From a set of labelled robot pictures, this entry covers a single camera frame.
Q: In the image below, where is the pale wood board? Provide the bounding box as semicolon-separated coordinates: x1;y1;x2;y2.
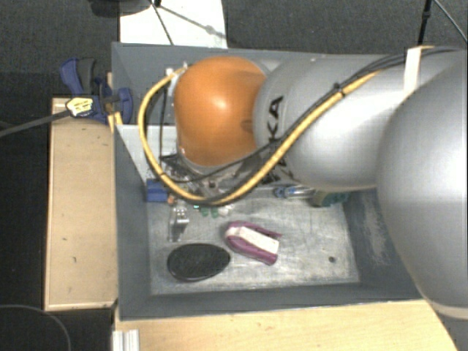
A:
43;97;120;312

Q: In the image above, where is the blue box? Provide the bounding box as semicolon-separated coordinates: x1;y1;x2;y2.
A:
146;178;166;203

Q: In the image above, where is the clear plastic bottle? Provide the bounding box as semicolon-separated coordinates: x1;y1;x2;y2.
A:
273;184;316;200

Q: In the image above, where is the purple and white cloth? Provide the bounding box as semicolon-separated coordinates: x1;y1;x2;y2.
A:
223;220;283;267

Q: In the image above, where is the grey metal bin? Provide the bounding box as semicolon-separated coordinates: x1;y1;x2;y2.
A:
110;41;433;320

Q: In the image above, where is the teal and tan sponge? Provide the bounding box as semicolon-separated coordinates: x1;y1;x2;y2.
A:
310;189;352;208

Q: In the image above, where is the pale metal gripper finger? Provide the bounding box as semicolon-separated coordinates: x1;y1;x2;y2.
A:
175;203;191;234
167;212;180;244

